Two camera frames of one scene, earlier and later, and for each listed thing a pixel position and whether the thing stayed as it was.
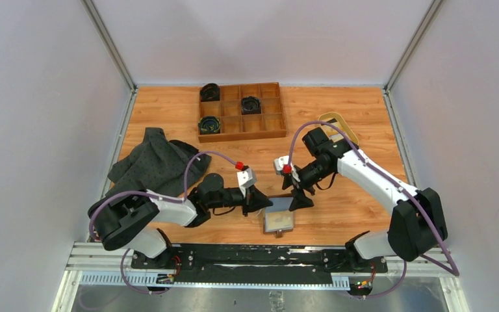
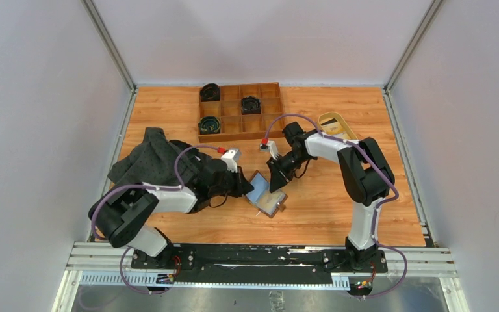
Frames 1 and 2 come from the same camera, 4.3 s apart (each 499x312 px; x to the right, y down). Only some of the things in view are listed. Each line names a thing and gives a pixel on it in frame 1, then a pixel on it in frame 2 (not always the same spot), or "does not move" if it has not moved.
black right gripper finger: x=299 y=200 -> x=279 y=177
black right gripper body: x=310 y=174 -> x=290 y=161
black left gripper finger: x=255 y=200 -> x=242 y=186
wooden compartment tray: x=236 y=126 does not move
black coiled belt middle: x=251 y=105 does not move
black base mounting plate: x=256 y=264 does not move
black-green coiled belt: x=209 y=125 does not move
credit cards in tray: x=332 y=134 does not move
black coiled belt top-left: x=210 y=92 does not move
